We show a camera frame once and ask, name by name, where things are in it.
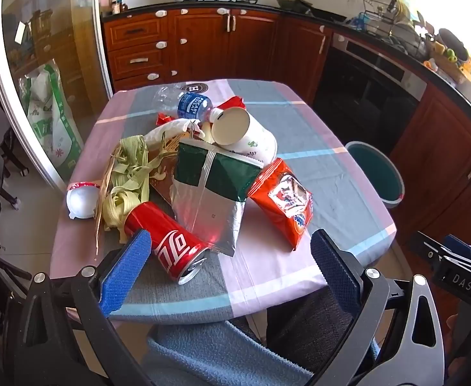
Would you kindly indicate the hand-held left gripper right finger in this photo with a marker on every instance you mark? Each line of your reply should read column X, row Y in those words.
column 334, row 273

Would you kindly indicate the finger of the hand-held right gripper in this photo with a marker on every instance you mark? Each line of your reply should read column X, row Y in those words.
column 464, row 249
column 428, row 249

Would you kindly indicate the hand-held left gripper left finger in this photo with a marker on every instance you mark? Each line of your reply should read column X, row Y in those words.
column 124, row 273

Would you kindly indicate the red soda can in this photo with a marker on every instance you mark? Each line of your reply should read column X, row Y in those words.
column 167, row 245

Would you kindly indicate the orange snack packet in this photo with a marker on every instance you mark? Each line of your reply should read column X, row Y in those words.
column 283, row 205

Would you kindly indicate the teal trash bin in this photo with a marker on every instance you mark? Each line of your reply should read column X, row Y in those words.
column 376, row 177

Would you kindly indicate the brown printed box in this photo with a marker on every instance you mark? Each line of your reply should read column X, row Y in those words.
column 161, row 191

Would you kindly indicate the silver and green snack bag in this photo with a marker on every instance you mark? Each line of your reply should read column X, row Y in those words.
column 207, row 209

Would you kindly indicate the pile of corn husks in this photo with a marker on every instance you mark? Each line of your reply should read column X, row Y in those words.
column 132, row 169

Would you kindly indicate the white paper towel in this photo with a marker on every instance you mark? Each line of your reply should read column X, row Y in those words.
column 167, row 128

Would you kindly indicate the white paper cup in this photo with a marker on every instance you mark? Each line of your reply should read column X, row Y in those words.
column 251, row 136

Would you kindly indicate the clear plastic bottle blue label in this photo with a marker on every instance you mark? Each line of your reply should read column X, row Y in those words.
column 193, row 104

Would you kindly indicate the red plastic wrapper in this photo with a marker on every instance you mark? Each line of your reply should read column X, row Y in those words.
column 235, row 101

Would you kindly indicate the person's right hand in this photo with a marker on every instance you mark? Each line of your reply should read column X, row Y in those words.
column 452, row 333

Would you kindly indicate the wooden cabinet beside oven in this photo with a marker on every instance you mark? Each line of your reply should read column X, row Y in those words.
column 432, row 148

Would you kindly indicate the blue fleece cushion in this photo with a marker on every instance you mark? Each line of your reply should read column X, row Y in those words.
column 219, row 358

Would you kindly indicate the pale yellow peel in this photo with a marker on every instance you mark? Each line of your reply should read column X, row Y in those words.
column 206, row 130

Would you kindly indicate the green and white sack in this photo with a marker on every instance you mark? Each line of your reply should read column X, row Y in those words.
column 50, row 120

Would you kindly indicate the built-in black oven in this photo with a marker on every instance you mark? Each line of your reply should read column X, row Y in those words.
column 364, row 88

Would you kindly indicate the round dark coaster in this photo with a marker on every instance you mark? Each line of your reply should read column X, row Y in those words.
column 193, row 87

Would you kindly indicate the black wok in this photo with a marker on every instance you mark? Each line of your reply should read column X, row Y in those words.
column 452, row 44

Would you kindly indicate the black kitchen countertop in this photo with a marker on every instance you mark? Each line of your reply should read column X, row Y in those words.
column 380, row 42

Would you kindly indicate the wooden kitchen cabinet run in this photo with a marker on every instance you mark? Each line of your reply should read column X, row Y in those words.
column 203, row 44

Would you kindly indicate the white cabinet safety latches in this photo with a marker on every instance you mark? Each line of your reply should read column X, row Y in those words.
column 162, row 13

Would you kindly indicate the small seasoning jars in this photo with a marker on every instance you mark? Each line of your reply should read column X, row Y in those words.
column 119, row 6

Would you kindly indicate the black frying pan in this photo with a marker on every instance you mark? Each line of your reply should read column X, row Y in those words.
column 293, row 3

